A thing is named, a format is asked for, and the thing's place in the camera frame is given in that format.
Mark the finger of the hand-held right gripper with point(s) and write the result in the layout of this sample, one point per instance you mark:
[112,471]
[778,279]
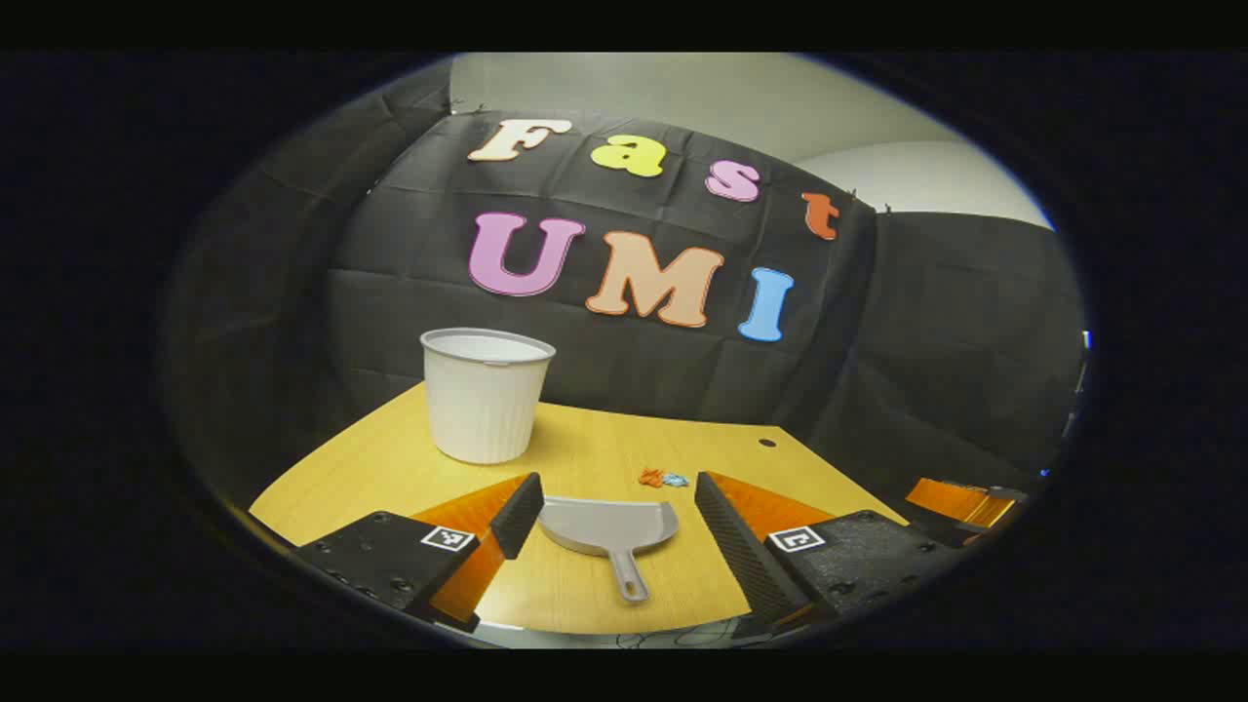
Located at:
[960,502]

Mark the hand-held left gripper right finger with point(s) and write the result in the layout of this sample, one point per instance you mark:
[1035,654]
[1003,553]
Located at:
[741,546]

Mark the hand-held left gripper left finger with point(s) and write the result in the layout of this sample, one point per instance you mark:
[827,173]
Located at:
[519,507]

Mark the grey plastic dustpan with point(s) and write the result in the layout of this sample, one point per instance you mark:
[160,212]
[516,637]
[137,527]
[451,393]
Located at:
[604,526]

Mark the white ribbed garbage bin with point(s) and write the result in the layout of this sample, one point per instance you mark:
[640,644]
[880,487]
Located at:
[483,409]

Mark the orange paper trash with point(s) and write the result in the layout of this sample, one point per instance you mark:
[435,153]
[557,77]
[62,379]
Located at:
[650,478]

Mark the yellow wooden desktop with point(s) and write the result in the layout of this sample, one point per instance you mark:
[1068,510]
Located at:
[604,453]

